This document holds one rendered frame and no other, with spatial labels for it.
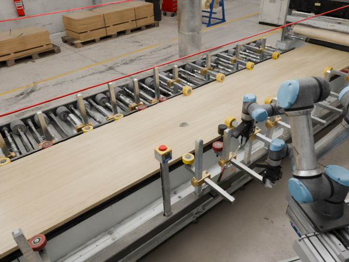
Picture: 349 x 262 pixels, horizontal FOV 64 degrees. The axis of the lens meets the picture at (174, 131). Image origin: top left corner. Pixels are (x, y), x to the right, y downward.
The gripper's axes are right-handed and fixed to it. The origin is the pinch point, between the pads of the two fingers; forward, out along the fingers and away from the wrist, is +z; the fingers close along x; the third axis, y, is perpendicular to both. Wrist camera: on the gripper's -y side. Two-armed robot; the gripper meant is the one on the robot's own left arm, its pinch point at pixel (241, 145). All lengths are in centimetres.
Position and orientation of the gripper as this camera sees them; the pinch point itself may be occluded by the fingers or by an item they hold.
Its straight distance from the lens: 186.6
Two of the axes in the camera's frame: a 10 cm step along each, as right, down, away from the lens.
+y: 7.9, -3.7, 4.9
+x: -6.2, -4.3, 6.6
